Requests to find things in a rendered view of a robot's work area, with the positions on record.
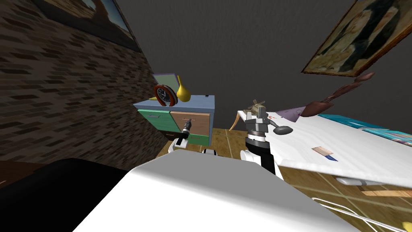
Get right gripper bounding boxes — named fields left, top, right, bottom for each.
left=245, top=106, right=270, bottom=133

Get tan windmill figure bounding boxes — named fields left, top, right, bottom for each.
left=243, top=99, right=266, bottom=117

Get blue cabinet with drawers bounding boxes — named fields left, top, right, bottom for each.
left=133, top=94, right=216, bottom=147

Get green drawer front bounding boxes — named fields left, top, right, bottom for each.
left=137, top=109, right=181, bottom=133

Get grey computer mouse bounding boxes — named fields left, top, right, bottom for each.
left=273, top=125, right=294, bottom=136

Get yellow vase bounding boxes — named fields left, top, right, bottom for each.
left=176, top=75, right=192, bottom=103

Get red round clock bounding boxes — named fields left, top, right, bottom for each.
left=153, top=84, right=178, bottom=107

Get purple framed green board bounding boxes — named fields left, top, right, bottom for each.
left=152, top=73, right=180, bottom=92

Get brown leafy plant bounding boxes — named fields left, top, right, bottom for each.
left=302, top=72, right=376, bottom=118

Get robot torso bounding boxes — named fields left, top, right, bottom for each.
left=72, top=147, right=362, bottom=232

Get tan flat card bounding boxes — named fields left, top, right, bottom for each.
left=311, top=146, right=334, bottom=157

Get white table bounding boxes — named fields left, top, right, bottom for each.
left=229, top=110, right=412, bottom=189

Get teal books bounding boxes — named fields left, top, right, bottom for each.
left=318, top=113, right=412, bottom=146

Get gold framed portrait painting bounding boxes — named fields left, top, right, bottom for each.
left=301, top=0, right=412, bottom=78

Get dark framed landscape painting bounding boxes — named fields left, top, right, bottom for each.
left=31, top=0, right=142, bottom=54

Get white cable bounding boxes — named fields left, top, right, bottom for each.
left=311, top=197, right=412, bottom=232

